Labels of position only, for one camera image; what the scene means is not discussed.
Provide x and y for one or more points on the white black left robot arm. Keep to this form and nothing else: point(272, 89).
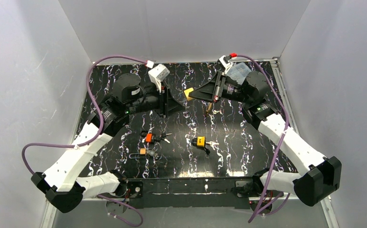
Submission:
point(61, 183)

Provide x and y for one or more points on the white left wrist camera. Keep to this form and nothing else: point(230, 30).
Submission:
point(157, 74)

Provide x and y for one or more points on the orange black padlock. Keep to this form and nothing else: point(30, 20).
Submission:
point(148, 136)

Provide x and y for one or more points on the large brass padlock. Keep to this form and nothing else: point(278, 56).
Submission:
point(208, 109)

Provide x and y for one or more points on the small brass padlock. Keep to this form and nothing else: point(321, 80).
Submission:
point(187, 93)

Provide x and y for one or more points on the clear plastic screw box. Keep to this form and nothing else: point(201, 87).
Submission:
point(239, 72)

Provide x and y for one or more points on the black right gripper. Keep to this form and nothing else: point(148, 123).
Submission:
point(219, 89)

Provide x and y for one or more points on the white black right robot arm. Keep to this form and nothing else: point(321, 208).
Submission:
point(317, 175)

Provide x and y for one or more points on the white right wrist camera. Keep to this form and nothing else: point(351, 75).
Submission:
point(225, 62)

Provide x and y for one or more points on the yellow padlock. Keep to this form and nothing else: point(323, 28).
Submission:
point(200, 143)

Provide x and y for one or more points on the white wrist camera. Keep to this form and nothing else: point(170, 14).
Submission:
point(225, 62)
point(157, 74)

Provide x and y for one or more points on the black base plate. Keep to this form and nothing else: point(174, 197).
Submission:
point(187, 192)

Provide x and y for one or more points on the long shackle orange padlock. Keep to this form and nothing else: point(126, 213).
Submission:
point(141, 152)

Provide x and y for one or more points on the black head keys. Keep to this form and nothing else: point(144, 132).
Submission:
point(162, 137)

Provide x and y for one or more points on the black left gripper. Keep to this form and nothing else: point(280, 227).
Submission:
point(164, 102)

